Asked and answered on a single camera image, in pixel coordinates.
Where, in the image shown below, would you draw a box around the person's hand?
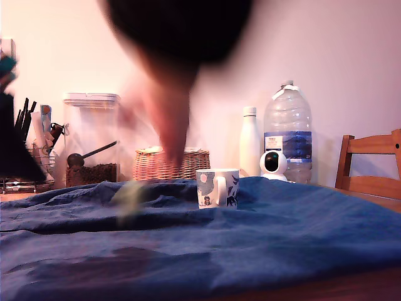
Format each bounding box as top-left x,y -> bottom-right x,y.
118,50 -> 202,170

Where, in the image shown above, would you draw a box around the wicker basket with handle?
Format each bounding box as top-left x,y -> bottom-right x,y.
133,145 -> 211,182

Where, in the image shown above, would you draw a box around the clear container with white lid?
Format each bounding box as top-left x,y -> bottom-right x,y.
62,92 -> 122,188

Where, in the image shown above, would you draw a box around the metal wire rack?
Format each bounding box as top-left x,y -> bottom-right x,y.
0,142 -> 56,194

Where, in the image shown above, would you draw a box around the dark brown handled tool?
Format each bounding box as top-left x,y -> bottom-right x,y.
49,122 -> 66,147

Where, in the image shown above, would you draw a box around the green coffee capsule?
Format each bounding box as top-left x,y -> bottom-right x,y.
112,180 -> 145,227

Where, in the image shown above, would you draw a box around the blue and orange packet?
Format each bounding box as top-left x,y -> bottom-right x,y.
39,104 -> 53,132

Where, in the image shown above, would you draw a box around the brown coffee beans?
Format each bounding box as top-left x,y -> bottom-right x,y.
65,162 -> 118,187

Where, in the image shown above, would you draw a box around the white insulated bottle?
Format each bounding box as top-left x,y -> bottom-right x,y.
239,106 -> 261,177

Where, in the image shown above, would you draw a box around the blue cloth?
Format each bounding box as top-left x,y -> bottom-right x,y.
0,176 -> 401,301

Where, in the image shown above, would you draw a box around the white papers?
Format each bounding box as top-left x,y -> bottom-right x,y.
137,145 -> 204,154

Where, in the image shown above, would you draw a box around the small white round camera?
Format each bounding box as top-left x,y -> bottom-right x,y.
259,150 -> 288,182

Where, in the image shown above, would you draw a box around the white mug with blue print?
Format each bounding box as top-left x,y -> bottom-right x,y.
196,168 -> 241,210

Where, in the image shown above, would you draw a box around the black utensil handle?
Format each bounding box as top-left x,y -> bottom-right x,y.
15,98 -> 29,132
23,100 -> 38,139

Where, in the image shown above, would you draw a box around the dark scoop with long handle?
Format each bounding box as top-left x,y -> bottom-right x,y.
66,140 -> 118,167

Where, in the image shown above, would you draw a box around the large clear water bottle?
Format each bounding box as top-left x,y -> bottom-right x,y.
263,80 -> 313,185

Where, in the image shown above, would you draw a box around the wooden chair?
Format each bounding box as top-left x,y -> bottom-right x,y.
335,128 -> 401,201

